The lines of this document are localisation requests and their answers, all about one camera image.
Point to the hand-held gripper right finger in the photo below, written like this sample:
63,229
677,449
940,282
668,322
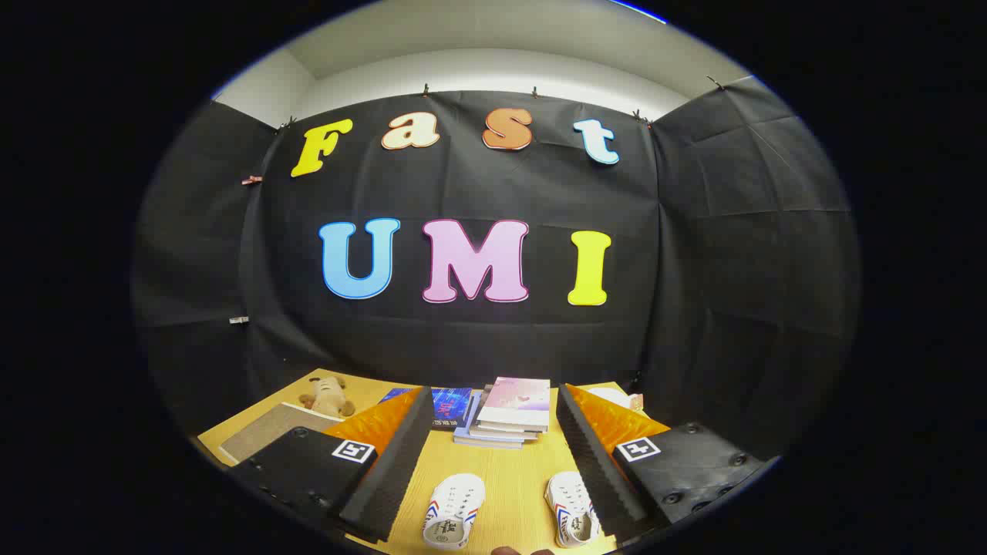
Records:
594,470

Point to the white canvas shoe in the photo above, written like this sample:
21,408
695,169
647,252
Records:
569,509
455,505

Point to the white plush toy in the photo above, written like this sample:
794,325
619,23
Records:
613,397

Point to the beige fabric storage box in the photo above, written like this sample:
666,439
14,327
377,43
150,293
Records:
270,432

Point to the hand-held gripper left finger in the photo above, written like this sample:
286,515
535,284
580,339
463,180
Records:
393,470

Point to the white middle book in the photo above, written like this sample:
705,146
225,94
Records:
501,433

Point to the black backdrop cloth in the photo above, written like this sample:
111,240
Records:
478,339

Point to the light blue bottom book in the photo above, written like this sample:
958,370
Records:
482,439

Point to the dark blue book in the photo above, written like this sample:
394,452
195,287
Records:
451,405

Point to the beige plush dog toy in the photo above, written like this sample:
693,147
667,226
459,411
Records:
330,397

